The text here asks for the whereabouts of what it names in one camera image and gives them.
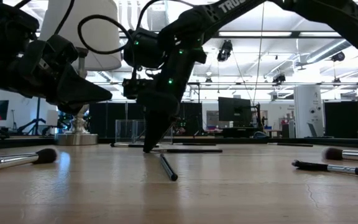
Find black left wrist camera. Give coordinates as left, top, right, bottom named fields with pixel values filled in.
left=19, top=34, right=79, bottom=80

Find black table frame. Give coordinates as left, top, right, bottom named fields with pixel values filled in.
left=0, top=136, right=358, bottom=151

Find white pillar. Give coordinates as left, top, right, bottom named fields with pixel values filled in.
left=293, top=85, right=325, bottom=139

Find clear acrylic organizer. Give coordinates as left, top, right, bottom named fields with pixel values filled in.
left=115, top=119, right=173, bottom=144

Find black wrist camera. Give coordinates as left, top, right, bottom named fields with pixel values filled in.
left=122, top=78, right=154, bottom=100
left=19, top=34, right=79, bottom=80

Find table lamp white shade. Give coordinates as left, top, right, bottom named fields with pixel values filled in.
left=39, top=0, right=122, bottom=146

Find large makeup brush silver handle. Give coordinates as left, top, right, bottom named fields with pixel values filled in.
left=0, top=147, right=58, bottom=174
left=321, top=147, right=358, bottom=163

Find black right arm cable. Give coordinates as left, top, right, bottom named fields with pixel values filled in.
left=77, top=0, right=196, bottom=55

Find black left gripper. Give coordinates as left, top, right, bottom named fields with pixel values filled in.
left=0, top=52, right=113, bottom=114

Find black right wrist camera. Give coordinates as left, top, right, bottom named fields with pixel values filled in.
left=122, top=78, right=154, bottom=100

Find black ceiling camera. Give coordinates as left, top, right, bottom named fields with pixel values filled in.
left=272, top=73, right=287, bottom=85
left=216, top=39, right=234, bottom=62
left=331, top=51, right=346, bottom=62

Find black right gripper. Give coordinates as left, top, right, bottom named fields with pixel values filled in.
left=136, top=46, right=207, bottom=153

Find thin black makeup pencil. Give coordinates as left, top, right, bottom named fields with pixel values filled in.
left=277, top=142, right=313, bottom=147

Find flat makeup brush black handle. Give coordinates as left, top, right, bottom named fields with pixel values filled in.
left=291, top=159, right=358, bottom=179

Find black partition panels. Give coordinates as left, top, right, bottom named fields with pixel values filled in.
left=88, top=101, right=203, bottom=138
left=324, top=101, right=358, bottom=140

